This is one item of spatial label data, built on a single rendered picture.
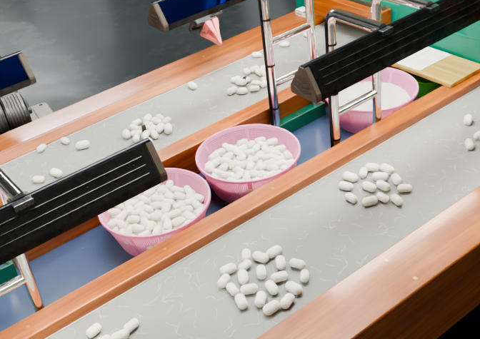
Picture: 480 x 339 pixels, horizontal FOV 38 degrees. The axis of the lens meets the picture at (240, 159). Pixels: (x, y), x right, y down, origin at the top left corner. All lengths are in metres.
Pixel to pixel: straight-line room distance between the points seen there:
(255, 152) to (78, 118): 0.56
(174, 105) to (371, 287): 0.96
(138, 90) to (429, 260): 1.09
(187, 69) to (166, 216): 0.72
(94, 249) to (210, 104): 0.60
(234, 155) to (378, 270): 0.60
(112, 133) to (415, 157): 0.83
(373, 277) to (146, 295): 0.45
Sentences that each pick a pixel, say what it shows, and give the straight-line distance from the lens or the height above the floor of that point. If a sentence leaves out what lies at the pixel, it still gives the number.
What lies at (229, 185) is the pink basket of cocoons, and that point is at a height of 0.75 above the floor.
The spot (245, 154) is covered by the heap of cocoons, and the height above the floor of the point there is 0.74.
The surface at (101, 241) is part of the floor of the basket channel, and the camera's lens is 1.73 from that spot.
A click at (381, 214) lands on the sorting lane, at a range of 1.59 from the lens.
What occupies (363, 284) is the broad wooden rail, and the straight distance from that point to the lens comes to 1.38.
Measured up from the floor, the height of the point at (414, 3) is 1.11.
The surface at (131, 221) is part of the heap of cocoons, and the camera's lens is 1.66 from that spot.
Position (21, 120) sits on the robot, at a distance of 2.22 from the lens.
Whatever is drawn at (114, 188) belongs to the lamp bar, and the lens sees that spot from 1.18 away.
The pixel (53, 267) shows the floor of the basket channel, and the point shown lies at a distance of 1.70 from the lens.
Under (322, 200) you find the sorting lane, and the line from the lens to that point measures 1.63.
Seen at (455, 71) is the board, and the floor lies 0.78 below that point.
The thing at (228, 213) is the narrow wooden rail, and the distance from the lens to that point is 1.58.
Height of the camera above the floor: 1.72
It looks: 33 degrees down
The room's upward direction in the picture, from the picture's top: 8 degrees counter-clockwise
